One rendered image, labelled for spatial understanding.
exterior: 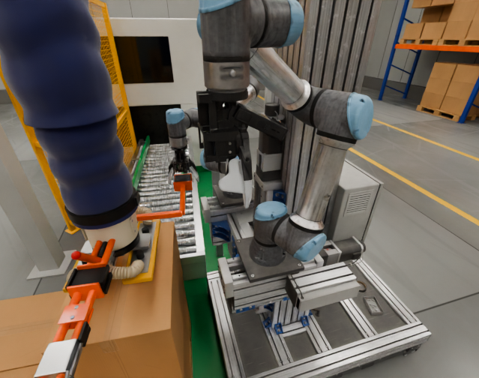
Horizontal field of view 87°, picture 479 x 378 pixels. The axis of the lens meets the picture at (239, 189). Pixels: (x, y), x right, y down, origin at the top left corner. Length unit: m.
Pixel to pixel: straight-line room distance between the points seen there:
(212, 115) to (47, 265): 2.56
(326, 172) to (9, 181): 2.17
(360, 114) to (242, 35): 0.42
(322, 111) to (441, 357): 1.95
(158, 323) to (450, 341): 2.02
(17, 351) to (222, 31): 1.62
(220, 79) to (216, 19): 0.08
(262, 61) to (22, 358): 1.59
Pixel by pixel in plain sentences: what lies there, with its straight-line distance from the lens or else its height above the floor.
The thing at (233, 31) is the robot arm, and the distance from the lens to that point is 0.42.
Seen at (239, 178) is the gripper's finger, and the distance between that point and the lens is 0.45.
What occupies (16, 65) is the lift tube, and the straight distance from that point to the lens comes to 0.81.
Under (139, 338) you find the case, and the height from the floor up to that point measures 0.92.
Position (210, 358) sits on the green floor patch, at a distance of 1.99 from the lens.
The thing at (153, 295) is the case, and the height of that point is 0.94.
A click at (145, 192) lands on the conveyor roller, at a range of 2.52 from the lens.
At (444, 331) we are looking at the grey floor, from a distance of 2.53.
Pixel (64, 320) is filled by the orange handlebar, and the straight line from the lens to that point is 0.83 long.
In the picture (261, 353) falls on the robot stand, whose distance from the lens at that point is 1.77.
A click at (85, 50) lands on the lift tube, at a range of 0.80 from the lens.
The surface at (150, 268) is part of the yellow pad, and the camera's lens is 1.02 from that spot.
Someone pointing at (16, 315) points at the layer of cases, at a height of 0.54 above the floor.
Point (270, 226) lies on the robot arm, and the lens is 0.90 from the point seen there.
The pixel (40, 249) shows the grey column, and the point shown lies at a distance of 2.75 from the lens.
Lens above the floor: 1.80
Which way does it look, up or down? 31 degrees down
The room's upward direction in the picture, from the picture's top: straight up
